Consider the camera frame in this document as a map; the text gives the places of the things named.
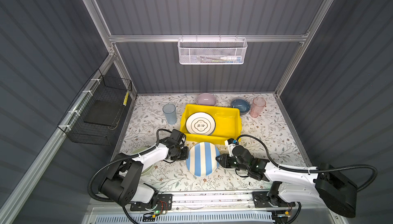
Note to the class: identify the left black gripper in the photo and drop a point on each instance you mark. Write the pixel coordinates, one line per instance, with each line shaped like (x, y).
(185, 155)

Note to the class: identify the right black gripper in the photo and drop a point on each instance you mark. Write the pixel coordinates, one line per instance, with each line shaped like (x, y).
(223, 162)

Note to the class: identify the white plate black emblem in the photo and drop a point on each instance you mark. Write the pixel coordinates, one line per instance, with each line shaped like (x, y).
(201, 123)

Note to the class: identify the blue white striped plate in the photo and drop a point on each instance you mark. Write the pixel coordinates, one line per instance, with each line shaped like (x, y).
(202, 159)

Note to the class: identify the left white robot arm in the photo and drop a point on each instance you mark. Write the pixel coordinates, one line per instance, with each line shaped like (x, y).
(119, 180)

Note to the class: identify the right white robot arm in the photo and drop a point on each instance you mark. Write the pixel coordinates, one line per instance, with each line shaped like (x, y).
(296, 184)

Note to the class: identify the yellow plastic bin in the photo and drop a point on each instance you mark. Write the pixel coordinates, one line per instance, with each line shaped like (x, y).
(228, 123)

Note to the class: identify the blue plastic cup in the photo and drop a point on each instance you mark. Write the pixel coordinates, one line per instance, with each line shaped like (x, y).
(169, 111)

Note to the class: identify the light green bowl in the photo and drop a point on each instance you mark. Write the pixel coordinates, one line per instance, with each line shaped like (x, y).
(146, 170)

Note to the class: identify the floral table mat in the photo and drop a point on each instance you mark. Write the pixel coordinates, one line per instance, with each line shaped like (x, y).
(270, 127)

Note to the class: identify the purple bowl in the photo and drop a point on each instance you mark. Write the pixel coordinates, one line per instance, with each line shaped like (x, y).
(206, 99)

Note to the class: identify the dark blue bowl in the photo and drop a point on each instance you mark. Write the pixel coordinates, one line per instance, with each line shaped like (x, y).
(242, 105)

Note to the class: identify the pink plastic cup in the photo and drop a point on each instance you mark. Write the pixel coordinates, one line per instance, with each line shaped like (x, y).
(257, 106)

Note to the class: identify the yellow tag on basket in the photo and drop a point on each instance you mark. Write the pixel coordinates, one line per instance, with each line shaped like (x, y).
(126, 98)

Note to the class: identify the white marker in basket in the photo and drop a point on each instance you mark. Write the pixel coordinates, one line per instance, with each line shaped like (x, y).
(231, 58)

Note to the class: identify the aluminium front rail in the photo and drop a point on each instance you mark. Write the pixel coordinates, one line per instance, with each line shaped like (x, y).
(197, 201)

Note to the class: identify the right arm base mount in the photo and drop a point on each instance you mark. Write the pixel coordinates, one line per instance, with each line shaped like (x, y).
(261, 199)

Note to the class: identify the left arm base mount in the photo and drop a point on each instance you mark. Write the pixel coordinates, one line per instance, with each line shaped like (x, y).
(160, 202)

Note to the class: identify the black wire basket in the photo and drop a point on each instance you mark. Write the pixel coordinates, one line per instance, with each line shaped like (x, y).
(99, 113)

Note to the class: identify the white wire mesh basket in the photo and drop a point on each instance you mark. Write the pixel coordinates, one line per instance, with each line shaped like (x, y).
(209, 50)

